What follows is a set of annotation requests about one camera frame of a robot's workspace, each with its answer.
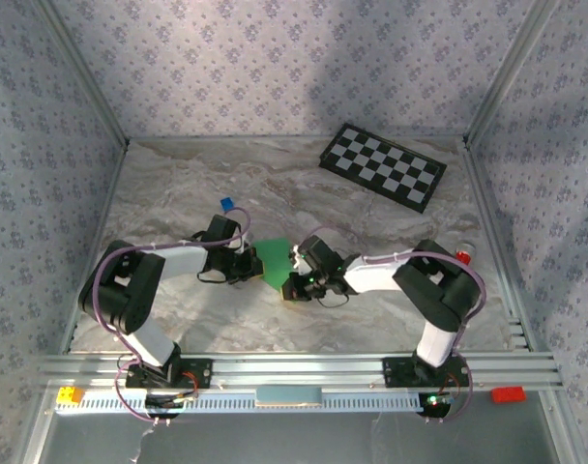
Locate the grey metal sheet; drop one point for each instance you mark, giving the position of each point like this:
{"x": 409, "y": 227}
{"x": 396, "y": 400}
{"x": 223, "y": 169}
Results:
{"x": 299, "y": 440}

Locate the small blue cube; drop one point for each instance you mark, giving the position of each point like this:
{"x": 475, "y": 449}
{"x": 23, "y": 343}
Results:
{"x": 225, "y": 203}

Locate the right black controller board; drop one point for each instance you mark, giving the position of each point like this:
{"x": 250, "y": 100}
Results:
{"x": 434, "y": 406}

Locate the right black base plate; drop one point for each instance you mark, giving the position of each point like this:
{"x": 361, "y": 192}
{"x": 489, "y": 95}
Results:
{"x": 395, "y": 372}

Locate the left black controller board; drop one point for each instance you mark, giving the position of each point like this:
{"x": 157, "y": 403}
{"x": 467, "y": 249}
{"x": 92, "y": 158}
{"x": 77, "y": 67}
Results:
{"x": 161, "y": 405}

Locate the wide aluminium mounting rail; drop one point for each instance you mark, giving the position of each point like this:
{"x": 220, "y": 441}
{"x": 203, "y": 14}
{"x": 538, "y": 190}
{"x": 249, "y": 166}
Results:
{"x": 299, "y": 369}

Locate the green paper sheet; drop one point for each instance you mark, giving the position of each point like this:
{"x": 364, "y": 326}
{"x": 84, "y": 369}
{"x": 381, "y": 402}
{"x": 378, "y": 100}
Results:
{"x": 272, "y": 261}

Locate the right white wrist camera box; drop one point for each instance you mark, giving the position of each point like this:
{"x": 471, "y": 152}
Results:
{"x": 296, "y": 258}

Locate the black controller board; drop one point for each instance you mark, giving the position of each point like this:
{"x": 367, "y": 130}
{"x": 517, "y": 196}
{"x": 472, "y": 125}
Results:
{"x": 434, "y": 406}
{"x": 161, "y": 405}

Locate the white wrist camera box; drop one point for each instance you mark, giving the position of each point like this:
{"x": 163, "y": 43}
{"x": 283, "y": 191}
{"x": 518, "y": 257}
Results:
{"x": 238, "y": 241}
{"x": 296, "y": 258}

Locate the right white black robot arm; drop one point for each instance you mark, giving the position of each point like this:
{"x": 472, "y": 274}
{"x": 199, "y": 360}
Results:
{"x": 434, "y": 290}

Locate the red toy brick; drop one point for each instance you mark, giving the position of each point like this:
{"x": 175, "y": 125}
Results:
{"x": 508, "y": 394}

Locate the black white chessboard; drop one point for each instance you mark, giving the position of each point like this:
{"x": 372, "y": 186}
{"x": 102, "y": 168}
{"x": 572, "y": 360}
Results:
{"x": 383, "y": 166}

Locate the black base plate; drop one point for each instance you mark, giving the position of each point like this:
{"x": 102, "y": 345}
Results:
{"x": 202, "y": 374}
{"x": 395, "y": 372}

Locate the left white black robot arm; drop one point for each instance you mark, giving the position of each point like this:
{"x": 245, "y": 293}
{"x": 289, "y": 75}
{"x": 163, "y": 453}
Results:
{"x": 120, "y": 290}

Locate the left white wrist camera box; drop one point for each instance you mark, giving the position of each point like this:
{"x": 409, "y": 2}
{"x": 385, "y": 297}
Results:
{"x": 238, "y": 241}

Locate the aluminium frame post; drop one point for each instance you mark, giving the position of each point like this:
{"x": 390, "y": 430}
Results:
{"x": 509, "y": 72}

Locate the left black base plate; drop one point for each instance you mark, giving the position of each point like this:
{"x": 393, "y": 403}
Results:
{"x": 202, "y": 374}

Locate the red glitter tube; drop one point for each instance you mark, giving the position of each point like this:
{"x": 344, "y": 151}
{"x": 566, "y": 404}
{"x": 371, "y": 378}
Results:
{"x": 464, "y": 256}

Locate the yellow toy brick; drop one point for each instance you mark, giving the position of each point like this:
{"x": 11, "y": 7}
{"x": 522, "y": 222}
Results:
{"x": 69, "y": 395}

